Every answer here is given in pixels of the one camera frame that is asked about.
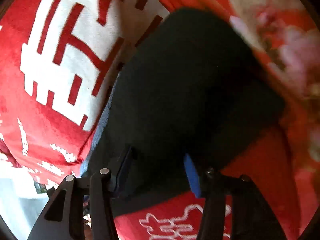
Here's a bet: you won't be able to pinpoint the black pants grey waistband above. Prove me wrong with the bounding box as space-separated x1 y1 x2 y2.
81 8 285 217

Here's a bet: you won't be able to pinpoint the red sofa cover white characters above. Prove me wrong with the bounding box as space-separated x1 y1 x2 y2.
1 0 319 239

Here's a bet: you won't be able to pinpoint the red embroidered cushion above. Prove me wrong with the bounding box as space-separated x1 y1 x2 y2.
210 0 319 168

